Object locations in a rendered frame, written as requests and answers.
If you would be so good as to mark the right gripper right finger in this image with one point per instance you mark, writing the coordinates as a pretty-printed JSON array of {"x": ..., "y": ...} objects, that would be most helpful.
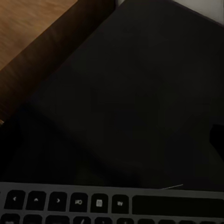
[{"x": 217, "y": 139}]

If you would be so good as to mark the desk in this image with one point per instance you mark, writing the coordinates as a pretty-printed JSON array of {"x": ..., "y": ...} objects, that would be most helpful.
[{"x": 133, "y": 106}]

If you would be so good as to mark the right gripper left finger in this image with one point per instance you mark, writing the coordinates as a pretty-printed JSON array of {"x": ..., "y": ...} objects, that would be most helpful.
[{"x": 11, "y": 140}]

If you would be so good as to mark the keyboard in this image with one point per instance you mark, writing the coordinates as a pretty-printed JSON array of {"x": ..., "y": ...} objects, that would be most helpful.
[{"x": 36, "y": 203}]

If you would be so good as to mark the cabinet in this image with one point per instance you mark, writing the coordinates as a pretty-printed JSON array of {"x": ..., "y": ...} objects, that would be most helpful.
[{"x": 36, "y": 37}]

